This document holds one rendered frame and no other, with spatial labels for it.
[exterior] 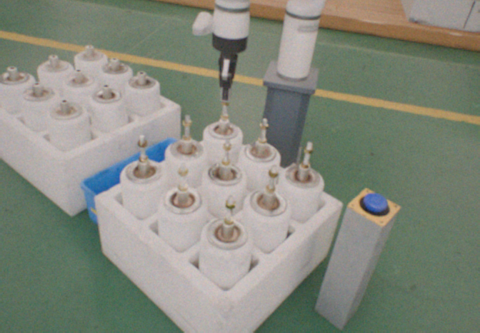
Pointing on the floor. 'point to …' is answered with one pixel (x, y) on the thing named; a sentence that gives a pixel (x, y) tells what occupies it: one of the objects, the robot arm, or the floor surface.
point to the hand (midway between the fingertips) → (226, 92)
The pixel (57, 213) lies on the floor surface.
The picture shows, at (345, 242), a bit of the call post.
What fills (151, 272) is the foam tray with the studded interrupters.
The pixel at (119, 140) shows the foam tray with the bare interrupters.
